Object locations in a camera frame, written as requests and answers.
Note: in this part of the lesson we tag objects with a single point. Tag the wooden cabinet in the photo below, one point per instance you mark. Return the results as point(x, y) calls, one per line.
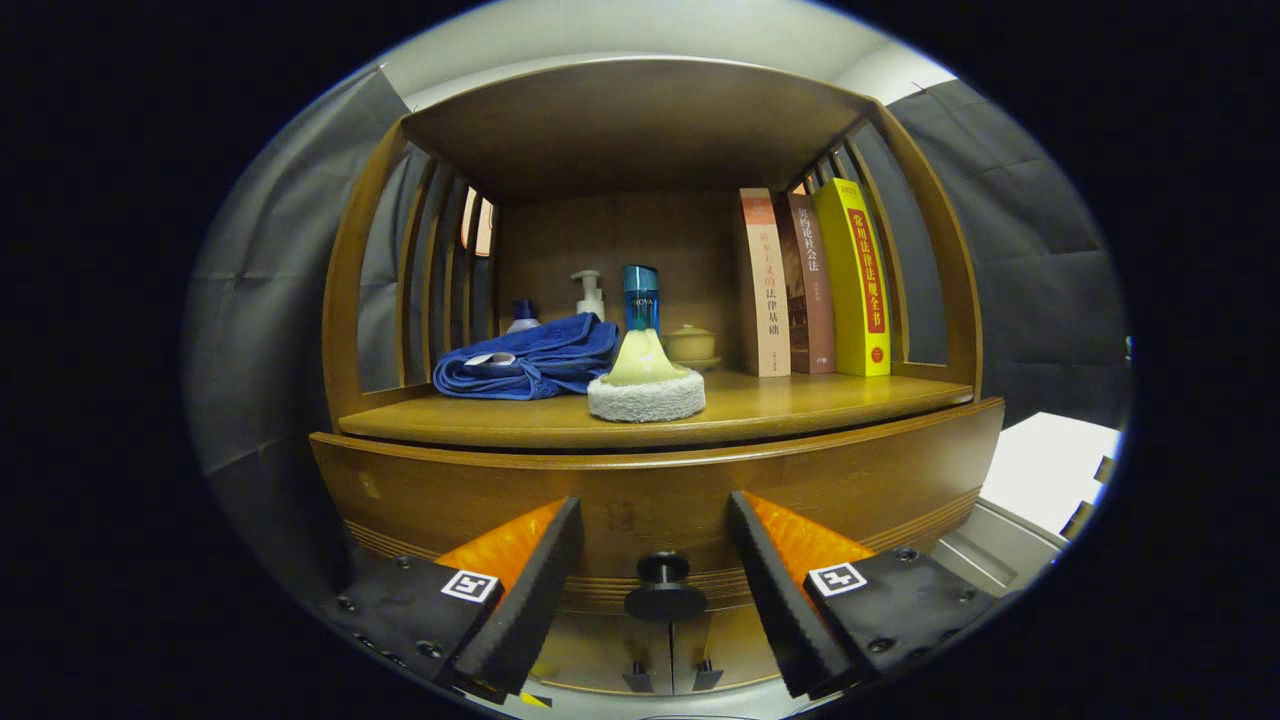
point(630, 120)

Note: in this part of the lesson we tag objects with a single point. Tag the yellow book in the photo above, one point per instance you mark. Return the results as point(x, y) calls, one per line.
point(850, 290)

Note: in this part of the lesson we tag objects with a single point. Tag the wooden countertop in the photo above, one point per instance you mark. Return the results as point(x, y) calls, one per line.
point(780, 400)

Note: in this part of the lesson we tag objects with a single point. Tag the blue folded towel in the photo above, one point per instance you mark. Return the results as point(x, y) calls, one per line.
point(540, 360)

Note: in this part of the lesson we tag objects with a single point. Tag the grey panelled furniture front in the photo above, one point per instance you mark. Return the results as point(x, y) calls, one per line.
point(1000, 545)

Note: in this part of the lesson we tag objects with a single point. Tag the wooden cabinet door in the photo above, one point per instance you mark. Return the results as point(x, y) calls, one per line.
point(735, 640)
point(590, 650)

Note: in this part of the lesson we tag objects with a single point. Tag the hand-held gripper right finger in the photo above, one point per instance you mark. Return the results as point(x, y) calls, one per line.
point(785, 610)

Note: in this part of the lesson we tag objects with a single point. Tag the black round drawer knob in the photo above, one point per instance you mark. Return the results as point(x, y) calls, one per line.
point(665, 600)

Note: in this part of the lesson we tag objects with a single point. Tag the brown book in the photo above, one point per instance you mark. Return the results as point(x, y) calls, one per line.
point(812, 300)

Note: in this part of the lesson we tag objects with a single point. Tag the white table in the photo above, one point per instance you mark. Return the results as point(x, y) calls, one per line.
point(1040, 465)

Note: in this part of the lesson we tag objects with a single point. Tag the small black block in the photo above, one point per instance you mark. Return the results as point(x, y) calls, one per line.
point(1078, 520)
point(1104, 470)

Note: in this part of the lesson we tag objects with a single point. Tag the beige orange-topped book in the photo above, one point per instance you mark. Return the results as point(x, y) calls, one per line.
point(765, 290)

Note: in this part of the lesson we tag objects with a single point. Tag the blue glass bottle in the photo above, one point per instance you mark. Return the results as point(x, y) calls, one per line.
point(640, 295)

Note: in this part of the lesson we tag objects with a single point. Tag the white pump bottle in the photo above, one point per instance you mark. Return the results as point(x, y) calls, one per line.
point(592, 300)

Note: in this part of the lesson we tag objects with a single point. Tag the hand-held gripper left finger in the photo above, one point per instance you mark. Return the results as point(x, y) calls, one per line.
point(525, 610)

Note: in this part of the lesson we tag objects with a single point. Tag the small white blue-capped bottle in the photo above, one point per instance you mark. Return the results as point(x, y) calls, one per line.
point(523, 318)

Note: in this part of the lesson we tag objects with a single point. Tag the beige lidded teacup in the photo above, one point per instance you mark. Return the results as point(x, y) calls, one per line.
point(692, 345)

